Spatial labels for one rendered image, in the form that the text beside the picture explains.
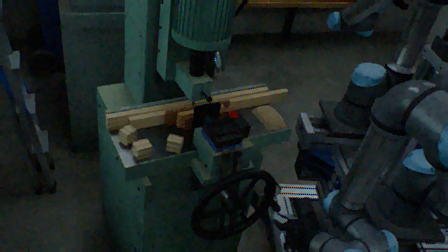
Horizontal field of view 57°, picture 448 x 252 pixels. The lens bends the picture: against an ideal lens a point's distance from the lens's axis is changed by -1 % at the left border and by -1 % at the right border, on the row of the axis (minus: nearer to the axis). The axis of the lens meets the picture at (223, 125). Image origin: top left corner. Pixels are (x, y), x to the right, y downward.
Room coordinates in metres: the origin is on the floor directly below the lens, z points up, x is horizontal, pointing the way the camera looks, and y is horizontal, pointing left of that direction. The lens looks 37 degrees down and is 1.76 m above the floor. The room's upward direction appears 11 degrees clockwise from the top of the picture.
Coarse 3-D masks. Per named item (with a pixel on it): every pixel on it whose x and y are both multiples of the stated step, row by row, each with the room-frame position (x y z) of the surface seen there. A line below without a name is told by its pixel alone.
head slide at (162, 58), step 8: (168, 0) 1.19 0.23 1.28; (160, 8) 1.23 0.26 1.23; (168, 8) 1.18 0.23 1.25; (160, 16) 1.23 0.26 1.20; (168, 16) 1.18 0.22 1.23; (160, 24) 1.23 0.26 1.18; (168, 24) 1.18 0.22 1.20; (160, 32) 1.22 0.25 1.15; (168, 32) 1.17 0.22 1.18; (160, 40) 1.22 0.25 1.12; (168, 40) 1.17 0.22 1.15; (160, 48) 1.22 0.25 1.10; (168, 48) 1.17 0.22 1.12; (176, 48) 1.19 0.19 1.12; (184, 48) 1.21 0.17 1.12; (160, 56) 1.21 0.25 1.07; (168, 56) 1.18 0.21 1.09; (176, 56) 1.19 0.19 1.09; (184, 56) 1.21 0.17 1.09; (160, 64) 1.21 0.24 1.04; (168, 64) 1.18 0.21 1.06; (160, 72) 1.20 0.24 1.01; (168, 72) 1.18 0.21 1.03; (168, 80) 1.18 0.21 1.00
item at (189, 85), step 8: (176, 64) 1.19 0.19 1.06; (184, 64) 1.19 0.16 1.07; (176, 72) 1.18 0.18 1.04; (184, 72) 1.14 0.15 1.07; (176, 80) 1.18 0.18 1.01; (184, 80) 1.13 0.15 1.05; (192, 80) 1.10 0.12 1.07; (200, 80) 1.11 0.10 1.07; (208, 80) 1.12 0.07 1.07; (184, 88) 1.12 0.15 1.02; (192, 88) 1.08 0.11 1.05; (200, 88) 1.10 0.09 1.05; (208, 88) 1.11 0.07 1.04; (192, 96) 1.08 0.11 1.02; (200, 96) 1.10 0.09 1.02
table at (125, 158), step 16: (240, 112) 1.22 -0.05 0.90; (144, 128) 1.03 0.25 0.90; (160, 128) 1.05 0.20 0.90; (176, 128) 1.06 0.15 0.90; (256, 128) 1.14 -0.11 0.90; (288, 128) 1.18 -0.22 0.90; (112, 144) 0.95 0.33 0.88; (160, 144) 0.97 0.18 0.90; (192, 144) 1.00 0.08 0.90; (256, 144) 1.10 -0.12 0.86; (272, 144) 1.14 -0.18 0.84; (128, 160) 0.88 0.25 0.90; (144, 160) 0.89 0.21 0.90; (160, 160) 0.91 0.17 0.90; (176, 160) 0.94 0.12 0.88; (192, 160) 0.96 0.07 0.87; (128, 176) 0.85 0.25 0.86; (144, 176) 0.88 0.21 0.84; (208, 176) 0.90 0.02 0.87
